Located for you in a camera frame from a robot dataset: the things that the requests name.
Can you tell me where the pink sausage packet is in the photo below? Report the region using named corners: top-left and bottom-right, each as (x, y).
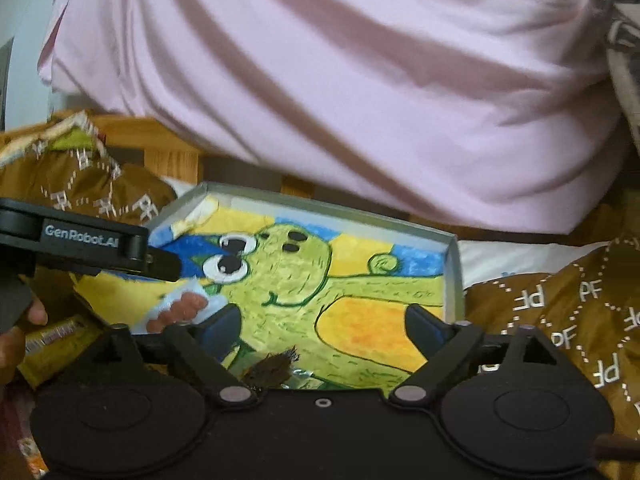
top-left (138, 280), bottom-right (228, 334)

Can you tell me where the dark dried fruit packet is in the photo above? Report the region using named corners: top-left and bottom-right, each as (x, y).
top-left (240, 346), bottom-right (314, 393)

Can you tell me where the yellow snack bar packet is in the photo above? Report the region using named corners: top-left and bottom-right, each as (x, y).
top-left (18, 314), bottom-right (102, 389)

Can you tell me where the rice cracker packet orange label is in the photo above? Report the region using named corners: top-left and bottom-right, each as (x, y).
top-left (17, 437), bottom-right (49, 480)

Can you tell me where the person's left hand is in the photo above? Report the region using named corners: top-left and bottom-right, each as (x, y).
top-left (0, 296), bottom-right (48, 387)

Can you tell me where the grey tray with frog drawing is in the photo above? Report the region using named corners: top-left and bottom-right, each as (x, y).
top-left (75, 183), bottom-right (465, 390)

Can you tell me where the brown patterned blanket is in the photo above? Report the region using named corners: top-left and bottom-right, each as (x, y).
top-left (1, 113), bottom-right (639, 479)

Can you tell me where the pink draped sheet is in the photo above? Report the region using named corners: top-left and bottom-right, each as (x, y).
top-left (38, 0), bottom-right (630, 234)

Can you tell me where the grey floral bedding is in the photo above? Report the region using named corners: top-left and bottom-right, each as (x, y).
top-left (591, 0), bottom-right (639, 150)

